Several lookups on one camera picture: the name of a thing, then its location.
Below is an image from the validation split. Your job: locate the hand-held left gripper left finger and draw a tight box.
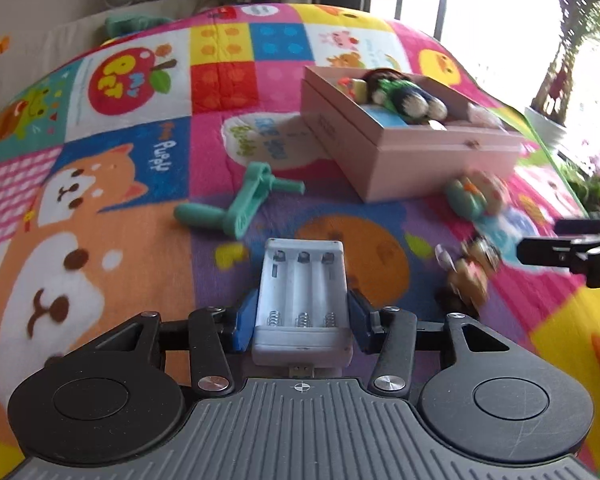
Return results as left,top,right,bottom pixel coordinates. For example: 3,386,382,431
80,290,259,395

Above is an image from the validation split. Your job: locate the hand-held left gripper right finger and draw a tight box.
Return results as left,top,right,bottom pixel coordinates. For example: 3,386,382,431
347,290,528,393

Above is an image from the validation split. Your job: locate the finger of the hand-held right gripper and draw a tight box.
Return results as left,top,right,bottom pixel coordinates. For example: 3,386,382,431
518,236,600,274
554,217,600,237

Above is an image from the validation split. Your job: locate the white battery charger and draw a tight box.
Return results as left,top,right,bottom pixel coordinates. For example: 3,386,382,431
251,238,355,378

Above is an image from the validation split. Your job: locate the brown keychain toy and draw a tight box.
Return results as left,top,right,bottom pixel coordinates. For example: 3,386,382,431
436,236,502,312

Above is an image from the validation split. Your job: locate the pink cardboard box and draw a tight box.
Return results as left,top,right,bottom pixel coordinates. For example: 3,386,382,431
299,64,524,204

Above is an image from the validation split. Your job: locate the blue tissue pack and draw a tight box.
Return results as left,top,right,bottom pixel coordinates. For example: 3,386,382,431
369,107,417,129

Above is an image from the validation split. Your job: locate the crocheted doll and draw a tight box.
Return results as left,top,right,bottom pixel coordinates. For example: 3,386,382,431
364,69,449,124

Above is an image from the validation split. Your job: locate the yellow red toy camera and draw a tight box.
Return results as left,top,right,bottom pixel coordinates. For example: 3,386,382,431
337,77,370,105

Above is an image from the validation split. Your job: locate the pink flowering plant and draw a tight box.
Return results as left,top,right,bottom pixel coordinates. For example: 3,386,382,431
562,152,600,213

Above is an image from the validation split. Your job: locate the teal orange toy figure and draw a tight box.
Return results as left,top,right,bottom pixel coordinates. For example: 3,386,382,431
444,171,512,220

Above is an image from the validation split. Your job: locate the teal hand grip exerciser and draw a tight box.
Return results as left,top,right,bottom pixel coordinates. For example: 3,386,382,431
174,162,307,240

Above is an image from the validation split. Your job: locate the potted plant white pot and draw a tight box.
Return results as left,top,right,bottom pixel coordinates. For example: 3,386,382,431
524,0,600,150

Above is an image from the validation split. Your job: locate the colourful cartoon play mat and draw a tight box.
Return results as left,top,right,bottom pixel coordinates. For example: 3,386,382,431
0,2,600,480

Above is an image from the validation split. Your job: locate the green knitted item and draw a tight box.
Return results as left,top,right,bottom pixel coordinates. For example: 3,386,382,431
104,13,173,37

